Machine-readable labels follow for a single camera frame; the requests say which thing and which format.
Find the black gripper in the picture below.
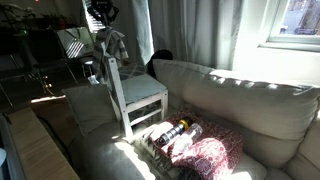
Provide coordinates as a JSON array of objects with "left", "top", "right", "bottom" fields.
[{"left": 87, "top": 0, "right": 119, "bottom": 24}]

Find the grey white striped towel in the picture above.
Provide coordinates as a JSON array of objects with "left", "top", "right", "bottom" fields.
[{"left": 88, "top": 26, "right": 128, "bottom": 85}]

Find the black folding chair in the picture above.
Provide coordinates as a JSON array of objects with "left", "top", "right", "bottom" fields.
[{"left": 0, "top": 29, "right": 90, "bottom": 93}]

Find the small white wooden chair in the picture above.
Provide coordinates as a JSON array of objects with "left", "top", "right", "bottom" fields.
[{"left": 101, "top": 42, "right": 168, "bottom": 141}]

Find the beige sofa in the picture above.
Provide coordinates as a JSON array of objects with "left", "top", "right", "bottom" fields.
[{"left": 65, "top": 60, "right": 320, "bottom": 180}]

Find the grey white lattice pillow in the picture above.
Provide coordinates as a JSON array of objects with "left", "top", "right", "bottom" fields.
[{"left": 119, "top": 64, "right": 147, "bottom": 81}]

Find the black round object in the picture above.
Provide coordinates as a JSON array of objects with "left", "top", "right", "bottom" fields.
[{"left": 147, "top": 49, "right": 173, "bottom": 79}]

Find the plain beige cushion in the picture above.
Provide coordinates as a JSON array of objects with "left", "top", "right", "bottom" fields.
[{"left": 62, "top": 85, "right": 116, "bottom": 136}]

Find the white sheer curtain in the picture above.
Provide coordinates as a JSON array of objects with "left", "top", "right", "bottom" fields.
[{"left": 129, "top": 0, "right": 245, "bottom": 70}]

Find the black yellow flashlight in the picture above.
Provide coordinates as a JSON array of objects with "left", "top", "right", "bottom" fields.
[{"left": 157, "top": 118, "right": 193, "bottom": 145}]

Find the clear plastic water bottle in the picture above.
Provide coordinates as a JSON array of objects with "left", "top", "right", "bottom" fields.
[{"left": 172, "top": 123, "right": 203, "bottom": 155}]

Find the light wooden table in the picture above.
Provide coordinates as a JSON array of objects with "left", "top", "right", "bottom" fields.
[{"left": 8, "top": 108, "right": 80, "bottom": 180}]

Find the red white patterned cloth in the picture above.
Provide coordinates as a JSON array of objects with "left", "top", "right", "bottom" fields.
[{"left": 148, "top": 108, "right": 243, "bottom": 180}]

